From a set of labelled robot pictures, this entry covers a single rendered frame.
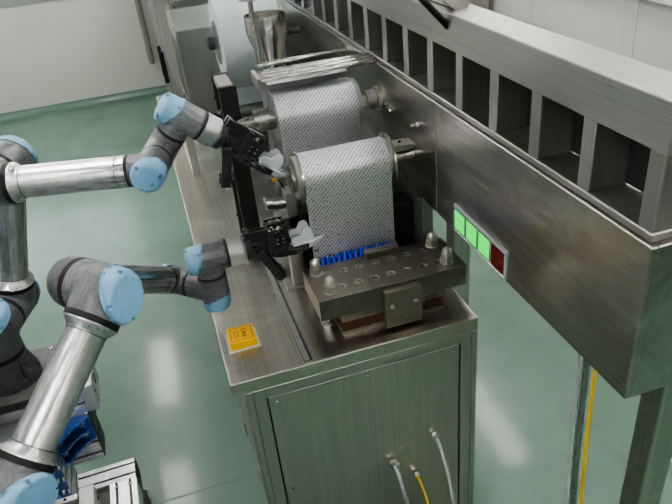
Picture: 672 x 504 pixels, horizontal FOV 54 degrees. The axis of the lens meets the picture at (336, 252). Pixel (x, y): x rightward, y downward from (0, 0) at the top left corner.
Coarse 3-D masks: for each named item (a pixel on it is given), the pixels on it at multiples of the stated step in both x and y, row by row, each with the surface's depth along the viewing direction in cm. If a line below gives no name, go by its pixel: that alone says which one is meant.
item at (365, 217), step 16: (352, 192) 172; (368, 192) 174; (384, 192) 175; (320, 208) 172; (336, 208) 173; (352, 208) 175; (368, 208) 176; (384, 208) 178; (320, 224) 174; (336, 224) 176; (352, 224) 177; (368, 224) 179; (384, 224) 180; (320, 240) 177; (336, 240) 178; (352, 240) 180; (368, 240) 181; (384, 240) 183; (320, 256) 179; (336, 256) 181
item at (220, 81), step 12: (216, 84) 190; (228, 84) 185; (216, 96) 198; (228, 96) 184; (228, 108) 186; (240, 168) 196; (240, 180) 197; (240, 192) 199; (252, 192) 200; (240, 204) 201; (252, 204) 202; (240, 216) 219; (252, 216) 204; (240, 228) 221; (252, 228) 206
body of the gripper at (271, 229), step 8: (280, 216) 174; (264, 224) 171; (272, 224) 171; (280, 224) 172; (248, 232) 168; (256, 232) 168; (264, 232) 168; (272, 232) 167; (280, 232) 169; (288, 232) 170; (248, 240) 168; (256, 240) 169; (264, 240) 170; (272, 240) 168; (280, 240) 170; (288, 240) 171; (248, 248) 168; (256, 248) 170; (264, 248) 171; (272, 248) 170; (280, 248) 171; (248, 256) 168; (272, 256) 171; (280, 256) 171
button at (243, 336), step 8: (232, 328) 173; (240, 328) 173; (248, 328) 173; (232, 336) 171; (240, 336) 170; (248, 336) 170; (232, 344) 168; (240, 344) 169; (248, 344) 169; (256, 344) 170
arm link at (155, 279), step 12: (60, 264) 139; (120, 264) 159; (168, 264) 180; (48, 276) 139; (144, 276) 163; (156, 276) 167; (168, 276) 171; (180, 276) 175; (48, 288) 139; (144, 288) 164; (156, 288) 168; (168, 288) 172; (180, 288) 175
